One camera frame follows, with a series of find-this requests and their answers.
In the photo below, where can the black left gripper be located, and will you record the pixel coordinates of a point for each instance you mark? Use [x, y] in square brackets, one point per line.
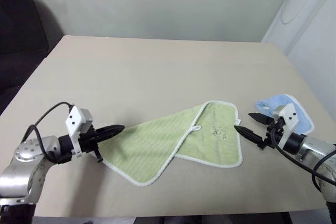
[88, 142]

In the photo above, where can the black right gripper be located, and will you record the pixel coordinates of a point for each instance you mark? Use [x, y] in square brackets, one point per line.
[270, 136]

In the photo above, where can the green towel with white trim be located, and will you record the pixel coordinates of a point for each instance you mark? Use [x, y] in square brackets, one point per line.
[147, 150]

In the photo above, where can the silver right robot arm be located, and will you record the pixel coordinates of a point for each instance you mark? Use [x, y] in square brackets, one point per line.
[313, 148]

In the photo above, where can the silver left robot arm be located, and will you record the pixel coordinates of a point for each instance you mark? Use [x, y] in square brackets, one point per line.
[25, 171]

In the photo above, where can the blue cloth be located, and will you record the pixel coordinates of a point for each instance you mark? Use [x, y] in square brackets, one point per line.
[287, 100]

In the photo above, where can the black chair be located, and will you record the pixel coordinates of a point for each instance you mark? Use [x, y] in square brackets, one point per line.
[15, 37]

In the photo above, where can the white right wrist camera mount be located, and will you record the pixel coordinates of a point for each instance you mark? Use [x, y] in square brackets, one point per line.
[288, 119]

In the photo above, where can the silver black camera device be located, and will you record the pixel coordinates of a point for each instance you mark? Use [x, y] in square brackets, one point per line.
[74, 119]

